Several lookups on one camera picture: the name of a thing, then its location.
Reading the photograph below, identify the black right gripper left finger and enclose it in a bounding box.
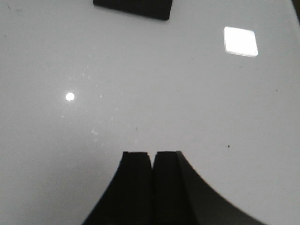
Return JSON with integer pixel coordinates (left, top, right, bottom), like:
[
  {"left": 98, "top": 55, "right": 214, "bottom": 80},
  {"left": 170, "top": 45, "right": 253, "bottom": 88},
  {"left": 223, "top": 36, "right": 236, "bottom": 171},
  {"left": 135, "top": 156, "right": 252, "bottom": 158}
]
[{"left": 83, "top": 152, "right": 152, "bottom": 225}]

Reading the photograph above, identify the black mouse pad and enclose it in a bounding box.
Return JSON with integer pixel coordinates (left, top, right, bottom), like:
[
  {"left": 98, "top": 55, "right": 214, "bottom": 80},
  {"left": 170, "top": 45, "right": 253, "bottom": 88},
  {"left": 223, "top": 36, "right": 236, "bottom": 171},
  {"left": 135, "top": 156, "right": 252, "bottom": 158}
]
[{"left": 93, "top": 0, "right": 173, "bottom": 21}]

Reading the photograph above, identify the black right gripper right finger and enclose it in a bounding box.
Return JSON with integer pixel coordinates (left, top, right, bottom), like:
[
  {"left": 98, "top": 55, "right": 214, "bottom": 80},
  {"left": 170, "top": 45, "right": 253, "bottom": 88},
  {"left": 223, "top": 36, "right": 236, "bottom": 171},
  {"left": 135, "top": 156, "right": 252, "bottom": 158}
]
[{"left": 153, "top": 151, "right": 262, "bottom": 225}]

